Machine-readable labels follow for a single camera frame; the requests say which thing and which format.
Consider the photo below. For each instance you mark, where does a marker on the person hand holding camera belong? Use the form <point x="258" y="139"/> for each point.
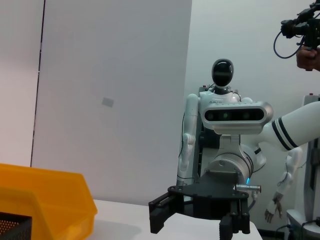
<point x="306" y="58"/>

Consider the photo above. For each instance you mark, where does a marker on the white humanoid robot with hand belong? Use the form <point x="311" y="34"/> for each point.
<point x="292" y="160"/>

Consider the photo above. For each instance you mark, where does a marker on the white black humanoid robot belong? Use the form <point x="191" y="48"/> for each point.
<point x="191" y="125"/>

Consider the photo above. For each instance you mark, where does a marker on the black mesh pen holder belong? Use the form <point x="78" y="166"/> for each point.
<point x="15" y="227"/>

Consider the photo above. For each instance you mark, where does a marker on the yellow translucent plastic bin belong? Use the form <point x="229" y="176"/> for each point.
<point x="50" y="195"/>

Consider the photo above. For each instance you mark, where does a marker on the black video camera rig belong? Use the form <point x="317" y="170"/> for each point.
<point x="310" y="27"/>

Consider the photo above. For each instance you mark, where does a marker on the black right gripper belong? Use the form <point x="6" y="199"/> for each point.
<point x="212" y="195"/>

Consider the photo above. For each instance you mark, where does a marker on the white machine base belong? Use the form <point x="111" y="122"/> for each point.
<point x="297" y="225"/>

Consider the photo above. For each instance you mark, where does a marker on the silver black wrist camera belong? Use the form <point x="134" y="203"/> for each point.
<point x="235" y="115"/>

